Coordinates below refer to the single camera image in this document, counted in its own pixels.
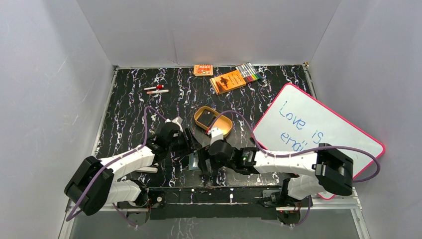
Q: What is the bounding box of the orange book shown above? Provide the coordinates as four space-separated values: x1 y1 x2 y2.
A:
210 70 246 95

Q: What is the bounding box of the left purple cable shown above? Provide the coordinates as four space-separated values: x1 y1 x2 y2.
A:
65 106 169 222

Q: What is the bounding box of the black base frame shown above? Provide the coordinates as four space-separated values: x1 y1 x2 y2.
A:
125 186 302 228

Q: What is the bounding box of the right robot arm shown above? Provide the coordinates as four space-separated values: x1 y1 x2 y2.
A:
197 140 353 206

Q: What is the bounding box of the red capped marker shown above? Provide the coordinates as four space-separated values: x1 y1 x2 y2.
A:
144 85 164 91

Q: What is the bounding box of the white pink marker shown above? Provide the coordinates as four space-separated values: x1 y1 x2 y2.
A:
146 90 170 95

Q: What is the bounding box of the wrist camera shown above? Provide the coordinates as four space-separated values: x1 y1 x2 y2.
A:
165 116 183 132
207 126 224 145

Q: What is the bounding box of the tan oval tray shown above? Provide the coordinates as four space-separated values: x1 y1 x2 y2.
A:
194 106 233 137

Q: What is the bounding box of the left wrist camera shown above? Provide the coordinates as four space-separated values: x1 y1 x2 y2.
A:
165 116 183 132

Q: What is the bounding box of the set of coloured markers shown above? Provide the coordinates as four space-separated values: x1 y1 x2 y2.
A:
235 62 263 83

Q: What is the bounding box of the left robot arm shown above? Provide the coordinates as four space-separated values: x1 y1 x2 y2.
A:
64 121 201 216

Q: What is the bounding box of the black credit card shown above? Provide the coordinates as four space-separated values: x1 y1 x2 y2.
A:
197 109 216 128

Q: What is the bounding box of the white stapler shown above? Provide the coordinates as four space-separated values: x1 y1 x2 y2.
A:
135 163 158 173

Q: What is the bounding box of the small orange card box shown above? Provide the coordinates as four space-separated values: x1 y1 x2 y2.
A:
193 64 213 76

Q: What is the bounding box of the pink framed whiteboard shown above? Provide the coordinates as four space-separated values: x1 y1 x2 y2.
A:
253 84 385 200

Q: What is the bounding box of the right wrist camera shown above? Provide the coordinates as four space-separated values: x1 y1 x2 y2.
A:
207 126 224 145

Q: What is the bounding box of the mint green card holder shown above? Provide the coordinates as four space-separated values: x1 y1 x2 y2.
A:
188 152 201 171

